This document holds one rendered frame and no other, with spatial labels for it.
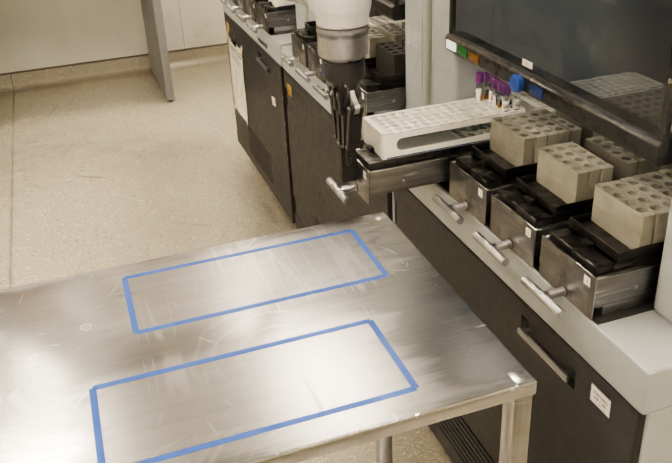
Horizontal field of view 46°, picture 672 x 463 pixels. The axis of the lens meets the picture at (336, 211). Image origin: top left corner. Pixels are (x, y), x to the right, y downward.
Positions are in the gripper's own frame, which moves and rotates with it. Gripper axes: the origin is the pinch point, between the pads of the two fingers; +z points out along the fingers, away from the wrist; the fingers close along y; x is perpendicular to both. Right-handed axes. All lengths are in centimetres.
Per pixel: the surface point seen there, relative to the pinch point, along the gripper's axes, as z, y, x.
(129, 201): 80, 172, 33
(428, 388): -2, -66, 15
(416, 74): -5.9, 25.7, -25.8
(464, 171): -0.8, -13.8, -17.0
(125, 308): -2, -36, 44
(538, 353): 18.6, -42.4, -15.7
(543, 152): -7.9, -26.4, -24.4
